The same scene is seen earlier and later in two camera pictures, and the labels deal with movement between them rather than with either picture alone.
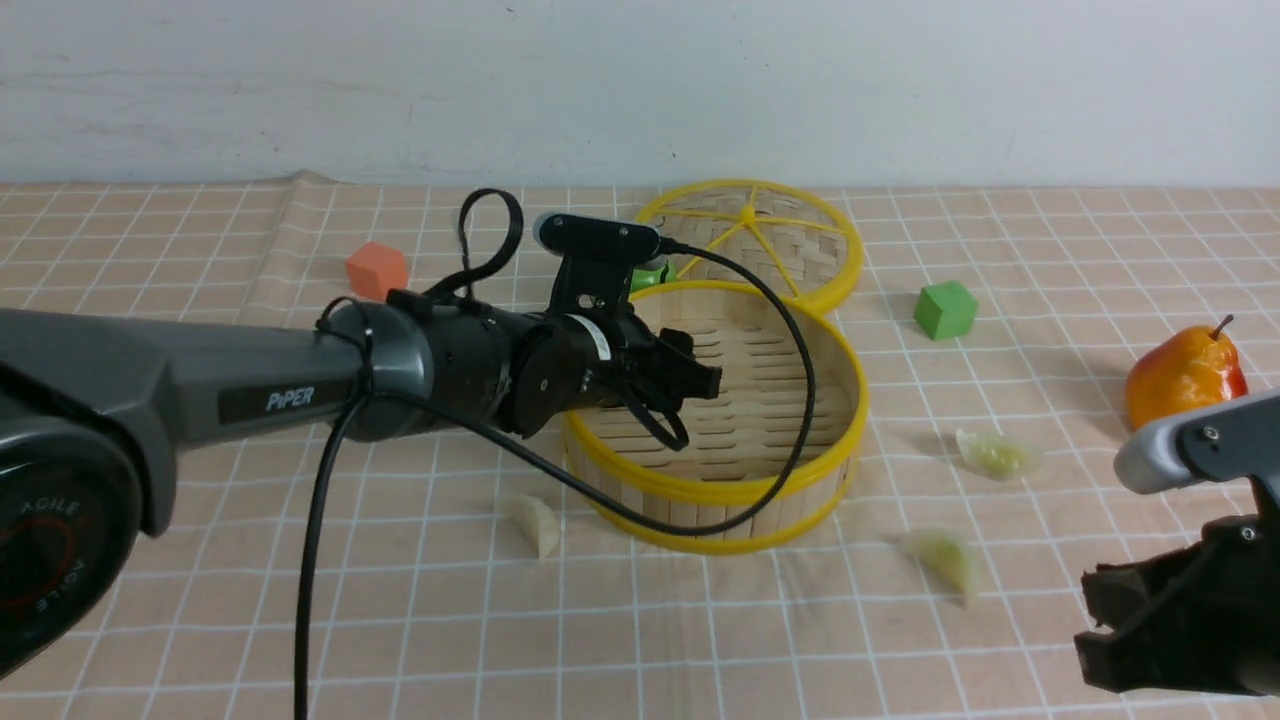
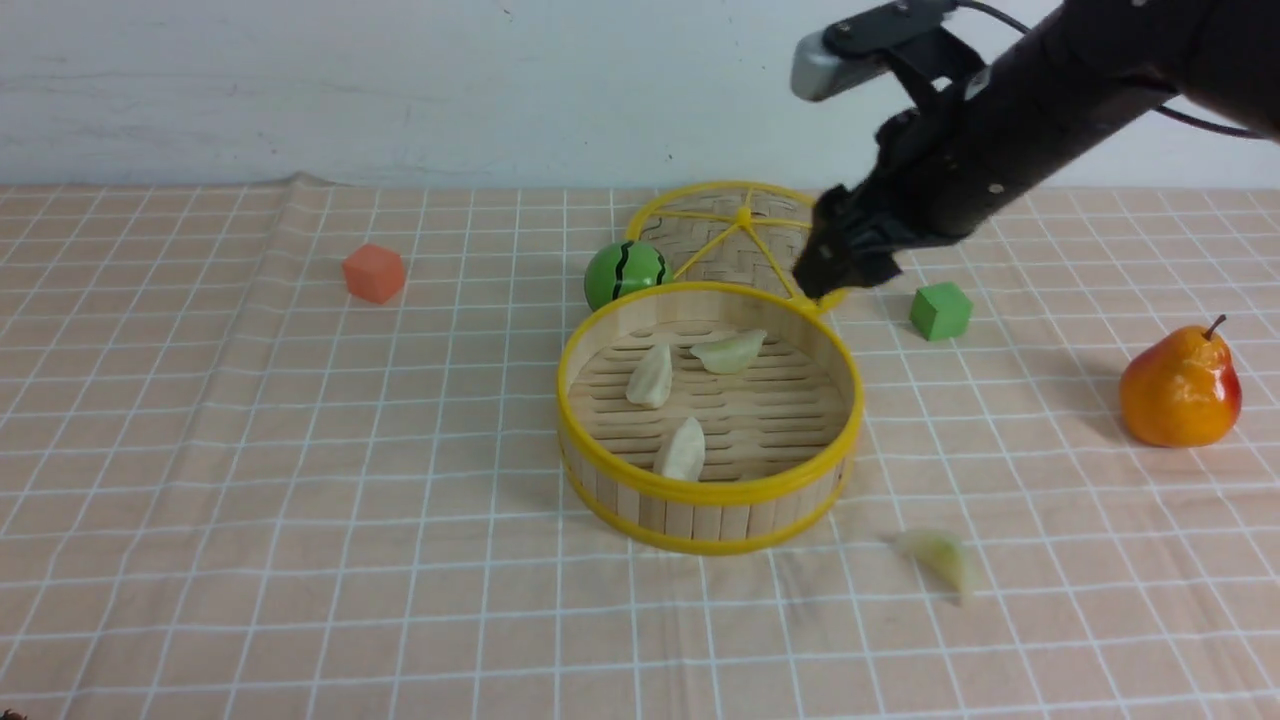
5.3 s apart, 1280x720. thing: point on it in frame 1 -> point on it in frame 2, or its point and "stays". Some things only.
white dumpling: x=536 y=519 -> x=682 y=452
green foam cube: x=946 y=310 stays
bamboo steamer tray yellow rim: x=740 y=440 stays
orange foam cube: x=374 y=268 stays
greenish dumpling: x=998 y=459 -> x=731 y=354
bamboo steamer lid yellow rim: x=805 y=250 stays
